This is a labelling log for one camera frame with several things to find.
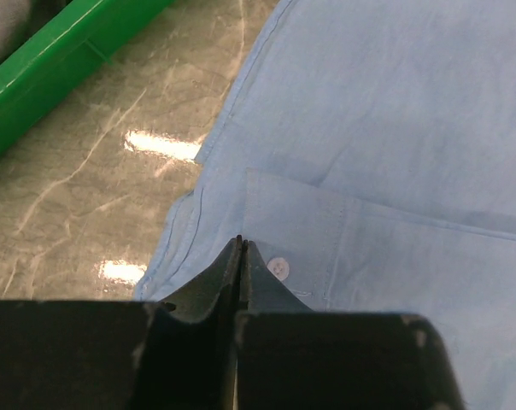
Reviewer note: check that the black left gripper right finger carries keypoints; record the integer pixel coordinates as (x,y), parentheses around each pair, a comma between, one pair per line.
(291,357)

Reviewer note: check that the green plastic bin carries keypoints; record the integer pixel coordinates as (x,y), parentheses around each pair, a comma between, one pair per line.
(68,49)

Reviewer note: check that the grey long sleeve shirt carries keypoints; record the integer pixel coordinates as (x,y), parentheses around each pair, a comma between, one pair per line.
(21,19)

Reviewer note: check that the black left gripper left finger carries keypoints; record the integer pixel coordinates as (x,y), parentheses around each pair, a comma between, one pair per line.
(172,354)

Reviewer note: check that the light blue long sleeve shirt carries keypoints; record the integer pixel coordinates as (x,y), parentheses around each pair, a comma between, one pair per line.
(368,148)

